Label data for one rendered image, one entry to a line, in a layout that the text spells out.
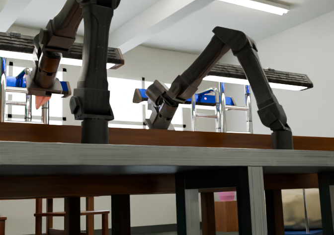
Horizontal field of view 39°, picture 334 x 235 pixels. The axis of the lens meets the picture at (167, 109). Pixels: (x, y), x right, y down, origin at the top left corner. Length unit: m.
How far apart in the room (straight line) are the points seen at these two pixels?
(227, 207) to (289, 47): 2.58
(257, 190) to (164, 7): 5.06
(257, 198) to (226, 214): 6.24
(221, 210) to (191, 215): 6.11
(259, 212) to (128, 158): 0.34
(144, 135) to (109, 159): 0.50
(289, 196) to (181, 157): 3.55
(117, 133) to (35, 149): 0.53
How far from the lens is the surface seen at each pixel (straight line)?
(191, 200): 1.28
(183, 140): 1.44
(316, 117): 7.00
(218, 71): 1.95
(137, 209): 7.45
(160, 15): 6.07
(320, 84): 7.01
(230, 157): 1.05
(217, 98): 2.46
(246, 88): 2.28
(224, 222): 7.36
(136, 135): 1.36
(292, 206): 4.45
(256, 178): 1.09
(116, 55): 1.73
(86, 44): 1.13
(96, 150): 0.88
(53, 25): 1.33
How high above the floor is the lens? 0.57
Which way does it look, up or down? 10 degrees up
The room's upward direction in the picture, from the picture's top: 2 degrees counter-clockwise
